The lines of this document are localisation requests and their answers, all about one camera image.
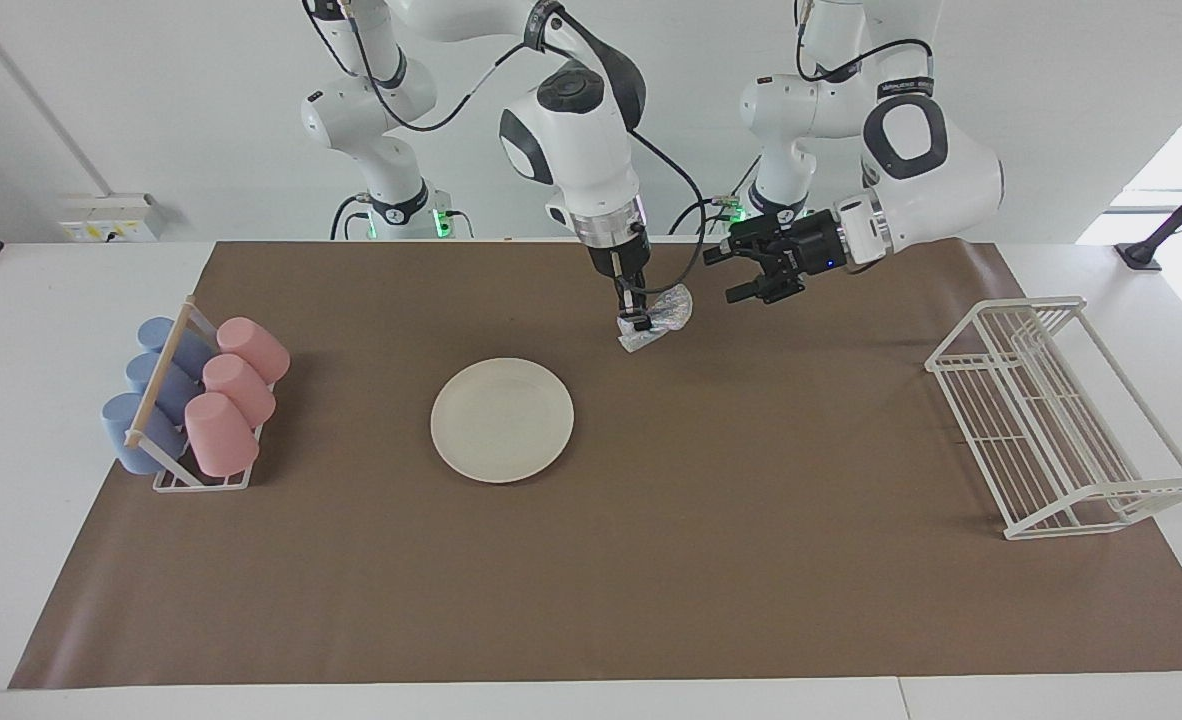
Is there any black base cable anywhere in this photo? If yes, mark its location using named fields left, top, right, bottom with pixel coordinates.
left=330, top=194, right=372, bottom=241
left=668, top=155, right=764, bottom=237

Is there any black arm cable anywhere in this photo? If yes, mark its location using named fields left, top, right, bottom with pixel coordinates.
left=551, top=5, right=708, bottom=297
left=796, top=0, right=938, bottom=86

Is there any white cup holder rack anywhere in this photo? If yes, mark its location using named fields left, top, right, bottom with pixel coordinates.
left=125, top=295, right=274, bottom=493

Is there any white wire dish rack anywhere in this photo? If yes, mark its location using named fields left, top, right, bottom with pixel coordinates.
left=925, top=295, right=1182, bottom=541

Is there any black angled stand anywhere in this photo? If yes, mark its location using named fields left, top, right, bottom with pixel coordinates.
left=1115, top=162, right=1182, bottom=272

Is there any blue plastic cup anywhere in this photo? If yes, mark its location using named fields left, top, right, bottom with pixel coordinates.
left=126, top=352, right=202, bottom=421
left=101, top=392, right=187, bottom=475
left=137, top=317, right=214, bottom=376

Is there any clear plastic bag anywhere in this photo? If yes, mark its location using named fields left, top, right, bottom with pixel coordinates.
left=617, top=283, right=697, bottom=353

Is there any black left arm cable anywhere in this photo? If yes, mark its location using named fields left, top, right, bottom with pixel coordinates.
left=796, top=0, right=938, bottom=86

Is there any white wall outlet box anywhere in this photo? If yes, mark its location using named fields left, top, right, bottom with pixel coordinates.
left=58, top=193, right=165, bottom=243

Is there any brown table mat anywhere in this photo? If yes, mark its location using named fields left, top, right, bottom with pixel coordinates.
left=8, top=240, right=1182, bottom=689

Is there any black right base cable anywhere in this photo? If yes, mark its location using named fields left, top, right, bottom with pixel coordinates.
left=330, top=194, right=372, bottom=241

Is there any cream round plate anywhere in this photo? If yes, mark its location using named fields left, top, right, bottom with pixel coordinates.
left=430, top=357, right=575, bottom=484

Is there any pink plastic cup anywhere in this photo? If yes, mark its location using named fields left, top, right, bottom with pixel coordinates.
left=216, top=317, right=291, bottom=385
left=202, top=353, right=277, bottom=429
left=184, top=392, right=260, bottom=478

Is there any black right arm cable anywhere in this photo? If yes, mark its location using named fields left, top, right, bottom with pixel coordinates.
left=551, top=5, right=708, bottom=297

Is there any black left base cable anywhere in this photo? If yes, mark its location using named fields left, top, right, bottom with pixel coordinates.
left=668, top=155, right=764, bottom=237

